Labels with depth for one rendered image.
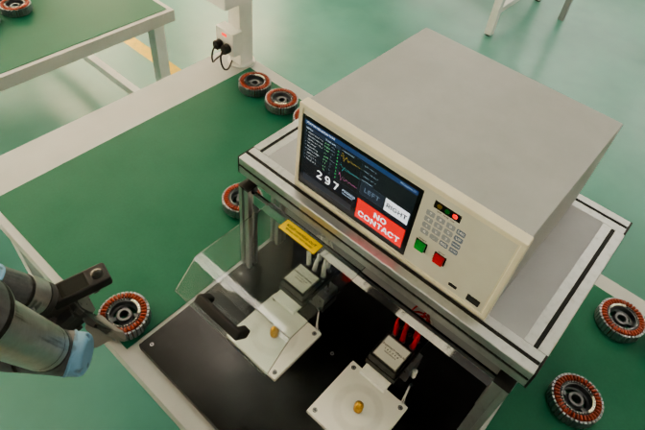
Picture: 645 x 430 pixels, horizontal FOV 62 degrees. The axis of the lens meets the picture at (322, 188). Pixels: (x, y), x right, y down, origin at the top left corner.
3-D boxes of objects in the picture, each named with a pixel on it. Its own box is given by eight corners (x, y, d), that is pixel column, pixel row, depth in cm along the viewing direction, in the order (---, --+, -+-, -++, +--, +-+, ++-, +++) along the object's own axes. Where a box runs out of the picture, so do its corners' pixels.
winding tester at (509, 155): (483, 321, 90) (528, 246, 75) (294, 183, 107) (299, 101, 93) (577, 200, 111) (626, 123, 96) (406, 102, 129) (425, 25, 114)
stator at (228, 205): (243, 226, 145) (242, 218, 142) (213, 205, 149) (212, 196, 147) (271, 203, 152) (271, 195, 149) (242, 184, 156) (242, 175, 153)
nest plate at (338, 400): (363, 465, 105) (363, 464, 104) (306, 412, 111) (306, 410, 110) (407, 409, 113) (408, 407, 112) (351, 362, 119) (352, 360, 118)
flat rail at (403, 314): (495, 393, 92) (501, 385, 90) (246, 199, 117) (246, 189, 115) (499, 388, 93) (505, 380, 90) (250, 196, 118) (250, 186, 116)
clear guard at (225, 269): (265, 377, 91) (265, 361, 87) (175, 291, 101) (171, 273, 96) (381, 264, 109) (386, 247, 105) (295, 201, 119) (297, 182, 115)
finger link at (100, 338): (108, 354, 115) (75, 329, 112) (130, 335, 116) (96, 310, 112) (107, 363, 113) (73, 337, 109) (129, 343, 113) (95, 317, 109)
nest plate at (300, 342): (274, 382, 115) (274, 379, 114) (226, 337, 121) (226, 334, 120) (321, 336, 123) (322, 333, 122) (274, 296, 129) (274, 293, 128)
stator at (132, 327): (111, 351, 118) (108, 344, 115) (92, 314, 124) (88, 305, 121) (159, 325, 123) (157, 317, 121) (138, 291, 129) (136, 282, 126)
